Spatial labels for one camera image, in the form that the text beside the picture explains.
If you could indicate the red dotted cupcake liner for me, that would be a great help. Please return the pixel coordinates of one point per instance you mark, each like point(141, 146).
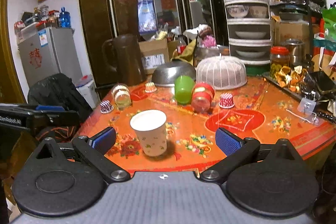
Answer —
point(226, 101)

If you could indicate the white tiered dish rack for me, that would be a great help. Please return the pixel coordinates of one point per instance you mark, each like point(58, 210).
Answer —
point(249, 30)

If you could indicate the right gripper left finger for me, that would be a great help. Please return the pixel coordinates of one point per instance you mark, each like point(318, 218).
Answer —
point(93, 149)

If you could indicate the white printed paper cup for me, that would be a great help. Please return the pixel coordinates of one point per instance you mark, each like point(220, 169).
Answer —
point(150, 128)

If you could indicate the orange cupcake liner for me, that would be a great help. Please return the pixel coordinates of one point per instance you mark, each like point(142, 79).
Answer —
point(150, 87)

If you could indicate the steel kettle pot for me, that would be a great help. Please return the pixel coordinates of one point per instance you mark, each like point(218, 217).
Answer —
point(296, 48)

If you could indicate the blue water bottle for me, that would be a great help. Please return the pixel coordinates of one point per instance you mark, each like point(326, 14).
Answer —
point(64, 18)

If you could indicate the yellow-banded glass jar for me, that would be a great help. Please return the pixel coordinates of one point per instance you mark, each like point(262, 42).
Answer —
point(121, 96)

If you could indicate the blue white snack bag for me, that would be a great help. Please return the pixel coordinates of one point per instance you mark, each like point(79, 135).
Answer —
point(147, 22)

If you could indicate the green plastic cup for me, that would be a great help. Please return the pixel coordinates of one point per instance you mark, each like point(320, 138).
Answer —
point(183, 88)

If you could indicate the red-lid pickle jar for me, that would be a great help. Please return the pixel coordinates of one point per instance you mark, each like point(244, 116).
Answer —
point(279, 57)

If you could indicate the steel colander bowl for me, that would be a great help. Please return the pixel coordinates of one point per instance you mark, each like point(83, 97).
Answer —
point(166, 74)

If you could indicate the cardboard box with label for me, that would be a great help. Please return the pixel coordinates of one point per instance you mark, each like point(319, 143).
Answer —
point(153, 54)

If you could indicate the dark brown pitcher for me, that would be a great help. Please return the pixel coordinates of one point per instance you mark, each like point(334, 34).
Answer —
point(123, 56)

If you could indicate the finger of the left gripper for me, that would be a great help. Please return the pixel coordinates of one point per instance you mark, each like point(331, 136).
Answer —
point(49, 108)

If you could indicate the purple dotted cupcake liner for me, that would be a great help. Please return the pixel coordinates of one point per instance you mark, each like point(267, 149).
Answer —
point(106, 107)

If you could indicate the silver refrigerator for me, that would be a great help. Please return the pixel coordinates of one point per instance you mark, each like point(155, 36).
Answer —
point(48, 52)

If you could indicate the black jacket on chair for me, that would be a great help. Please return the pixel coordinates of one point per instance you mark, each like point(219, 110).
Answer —
point(58, 90)

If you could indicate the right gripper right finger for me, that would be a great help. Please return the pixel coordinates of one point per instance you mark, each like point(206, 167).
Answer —
point(238, 152)

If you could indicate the red-banded glass jar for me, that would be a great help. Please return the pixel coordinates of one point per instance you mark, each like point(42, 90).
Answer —
point(202, 97)

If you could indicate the white mesh food cover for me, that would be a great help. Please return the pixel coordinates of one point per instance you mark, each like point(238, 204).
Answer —
point(222, 72)

